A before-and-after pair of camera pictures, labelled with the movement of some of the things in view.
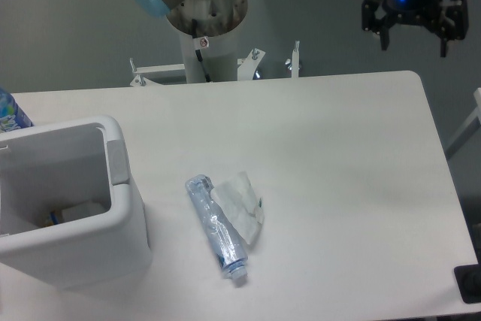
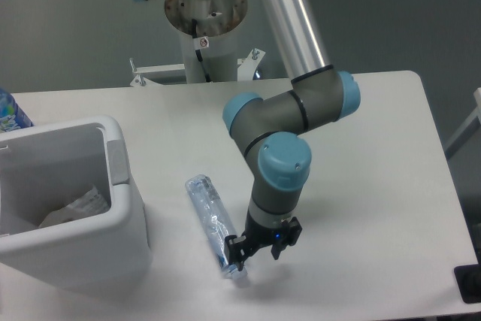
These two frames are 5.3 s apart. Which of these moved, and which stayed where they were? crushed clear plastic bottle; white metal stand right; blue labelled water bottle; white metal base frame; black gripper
Moved: black gripper
Stayed: blue labelled water bottle; white metal base frame; white metal stand right; crushed clear plastic bottle
